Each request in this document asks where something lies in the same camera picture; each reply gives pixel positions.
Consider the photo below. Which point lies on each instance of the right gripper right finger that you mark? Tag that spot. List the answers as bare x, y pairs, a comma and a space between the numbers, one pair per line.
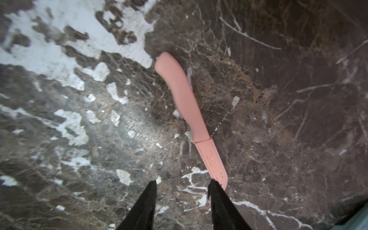
225, 215

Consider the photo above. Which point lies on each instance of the pink fruit knife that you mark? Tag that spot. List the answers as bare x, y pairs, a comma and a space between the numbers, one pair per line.
173, 74

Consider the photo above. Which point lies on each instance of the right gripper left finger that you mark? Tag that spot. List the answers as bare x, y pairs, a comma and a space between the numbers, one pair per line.
141, 215

